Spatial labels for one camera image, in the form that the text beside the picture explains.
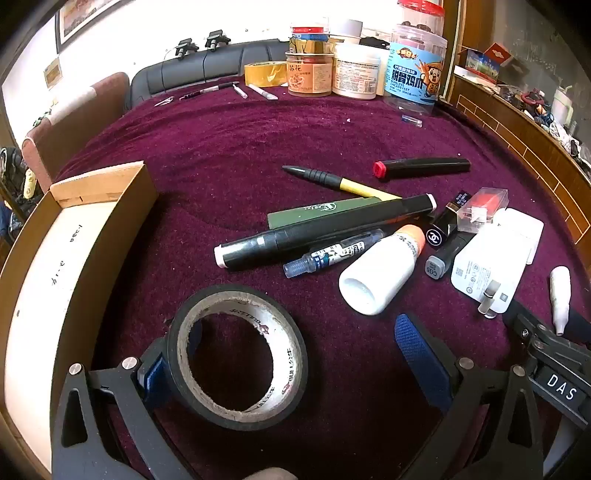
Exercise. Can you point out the small wall plaque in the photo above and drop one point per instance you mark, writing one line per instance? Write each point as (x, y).
(53, 73)

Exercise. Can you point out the framed wall picture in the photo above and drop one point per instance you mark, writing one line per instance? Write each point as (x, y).
(83, 18)

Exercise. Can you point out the cardboard box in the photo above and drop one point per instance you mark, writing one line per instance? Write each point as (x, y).
(41, 300)

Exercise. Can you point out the thick black white-ended marker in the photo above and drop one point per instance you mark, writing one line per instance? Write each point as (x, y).
(323, 226)

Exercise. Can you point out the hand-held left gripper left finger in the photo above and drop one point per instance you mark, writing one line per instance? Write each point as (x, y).
(154, 378)

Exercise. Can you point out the white charger with prongs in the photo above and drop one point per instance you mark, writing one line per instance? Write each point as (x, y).
(489, 263)

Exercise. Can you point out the metal tweezers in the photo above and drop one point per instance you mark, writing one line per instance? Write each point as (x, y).
(165, 101)

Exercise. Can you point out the white square charger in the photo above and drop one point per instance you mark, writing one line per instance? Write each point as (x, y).
(521, 226)

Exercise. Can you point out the black leather sofa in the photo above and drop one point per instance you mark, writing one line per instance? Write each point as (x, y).
(184, 69)

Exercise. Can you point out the yellow black pen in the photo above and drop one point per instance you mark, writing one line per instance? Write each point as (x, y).
(355, 187)

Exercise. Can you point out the white bottle with orange cap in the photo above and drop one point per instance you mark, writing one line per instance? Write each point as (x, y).
(374, 277)

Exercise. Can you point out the clear case with red insert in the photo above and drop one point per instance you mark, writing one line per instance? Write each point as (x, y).
(487, 203)

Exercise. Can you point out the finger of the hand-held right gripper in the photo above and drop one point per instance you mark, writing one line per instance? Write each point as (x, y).
(581, 325)
(524, 323)

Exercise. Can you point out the short white pen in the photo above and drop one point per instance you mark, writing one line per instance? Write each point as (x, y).
(240, 91)

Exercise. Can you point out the green case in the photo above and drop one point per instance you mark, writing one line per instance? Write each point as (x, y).
(295, 214)

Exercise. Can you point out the grey marker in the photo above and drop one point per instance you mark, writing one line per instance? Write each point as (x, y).
(438, 265)

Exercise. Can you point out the gold tin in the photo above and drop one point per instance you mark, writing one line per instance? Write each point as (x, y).
(309, 46)

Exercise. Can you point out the clear jar with red lid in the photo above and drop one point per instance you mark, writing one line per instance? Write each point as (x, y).
(422, 11)

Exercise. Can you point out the yellow tape roll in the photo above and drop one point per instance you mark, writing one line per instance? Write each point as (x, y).
(265, 74)

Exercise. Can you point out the small clear tube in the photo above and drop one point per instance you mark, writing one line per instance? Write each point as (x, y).
(411, 120)

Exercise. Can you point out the dark bag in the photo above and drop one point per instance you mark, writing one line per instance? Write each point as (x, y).
(16, 180)

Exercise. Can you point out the white tube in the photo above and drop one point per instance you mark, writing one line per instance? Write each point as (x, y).
(559, 295)

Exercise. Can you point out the long white pen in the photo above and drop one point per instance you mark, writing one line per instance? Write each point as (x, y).
(262, 91)

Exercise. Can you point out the clear blue pen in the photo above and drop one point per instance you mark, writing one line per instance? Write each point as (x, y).
(332, 254)

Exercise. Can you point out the clear jar with blue label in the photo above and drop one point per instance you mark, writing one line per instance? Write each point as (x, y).
(413, 74)

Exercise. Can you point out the colourful printed box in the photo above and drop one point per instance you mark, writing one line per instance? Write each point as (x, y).
(485, 62)

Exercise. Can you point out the black marker with red cap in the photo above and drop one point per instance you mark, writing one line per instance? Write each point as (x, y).
(425, 166)

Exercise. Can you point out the jar with orange label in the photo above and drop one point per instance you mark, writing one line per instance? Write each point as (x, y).
(308, 76)

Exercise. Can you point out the black lipstick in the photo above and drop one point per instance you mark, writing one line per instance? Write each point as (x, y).
(443, 226)

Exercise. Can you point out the white tub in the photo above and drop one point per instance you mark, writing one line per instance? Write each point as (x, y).
(356, 71)

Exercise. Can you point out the brown chair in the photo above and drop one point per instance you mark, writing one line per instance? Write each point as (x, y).
(78, 134)

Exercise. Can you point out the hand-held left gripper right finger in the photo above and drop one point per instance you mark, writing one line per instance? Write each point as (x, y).
(418, 350)

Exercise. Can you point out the black tape roll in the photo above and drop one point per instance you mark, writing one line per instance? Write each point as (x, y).
(291, 364)

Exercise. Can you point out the blue and red tin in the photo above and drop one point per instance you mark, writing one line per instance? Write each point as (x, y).
(309, 33)

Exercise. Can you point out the thin black pen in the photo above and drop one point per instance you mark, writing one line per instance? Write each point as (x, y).
(207, 90)

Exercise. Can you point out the white roll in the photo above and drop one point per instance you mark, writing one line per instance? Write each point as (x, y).
(346, 30)

